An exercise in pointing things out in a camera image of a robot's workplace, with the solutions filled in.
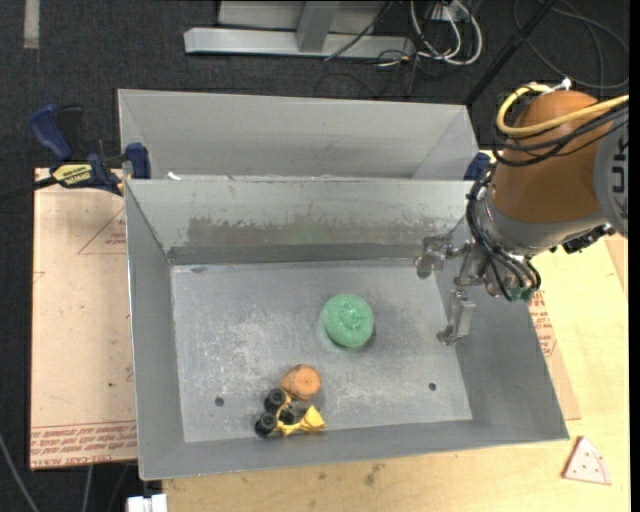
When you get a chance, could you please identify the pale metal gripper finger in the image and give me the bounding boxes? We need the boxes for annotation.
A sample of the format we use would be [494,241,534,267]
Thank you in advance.
[436,289,477,347]
[414,234,454,280]

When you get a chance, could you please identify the green mesh scouring ball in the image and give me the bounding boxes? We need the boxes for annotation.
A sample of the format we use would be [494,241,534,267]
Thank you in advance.
[319,293,376,350]

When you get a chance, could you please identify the orange-brown round toy food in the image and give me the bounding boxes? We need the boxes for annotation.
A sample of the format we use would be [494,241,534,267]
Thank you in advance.
[279,364,323,402]

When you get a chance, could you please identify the grey metal bin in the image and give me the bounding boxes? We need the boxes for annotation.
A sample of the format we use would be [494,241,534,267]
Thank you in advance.
[117,88,571,482]

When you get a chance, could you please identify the yellow toy truck black wheels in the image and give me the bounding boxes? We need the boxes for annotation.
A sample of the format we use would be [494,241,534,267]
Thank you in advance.
[254,388,328,441]

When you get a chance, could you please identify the brown cardboard board red print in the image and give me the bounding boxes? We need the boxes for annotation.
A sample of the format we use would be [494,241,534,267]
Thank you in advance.
[29,167,584,472]

